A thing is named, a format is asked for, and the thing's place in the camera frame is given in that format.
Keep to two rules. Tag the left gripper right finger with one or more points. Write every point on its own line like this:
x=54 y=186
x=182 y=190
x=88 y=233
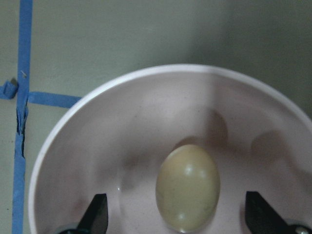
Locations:
x=261 y=218

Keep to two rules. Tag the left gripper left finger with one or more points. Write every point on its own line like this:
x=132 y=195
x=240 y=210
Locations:
x=95 y=219

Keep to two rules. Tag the brown egg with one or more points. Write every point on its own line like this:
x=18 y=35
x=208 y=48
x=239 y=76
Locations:
x=187 y=188

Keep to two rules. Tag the pink bowl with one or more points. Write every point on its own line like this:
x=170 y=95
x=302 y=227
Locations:
x=115 y=139

